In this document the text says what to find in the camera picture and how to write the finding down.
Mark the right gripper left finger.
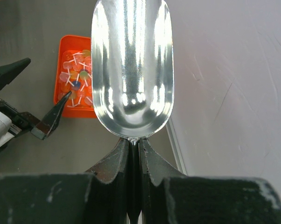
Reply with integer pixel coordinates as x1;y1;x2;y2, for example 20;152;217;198
0;139;128;224

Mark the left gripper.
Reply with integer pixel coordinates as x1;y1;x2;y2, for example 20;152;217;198
0;58;71;153

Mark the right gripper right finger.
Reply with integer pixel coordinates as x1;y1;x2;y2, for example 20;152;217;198
139;139;281;224

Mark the orange candy tray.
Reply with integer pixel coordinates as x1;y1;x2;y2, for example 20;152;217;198
54;35;96;119

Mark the silver metal scoop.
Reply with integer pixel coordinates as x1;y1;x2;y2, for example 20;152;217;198
91;0;174;140

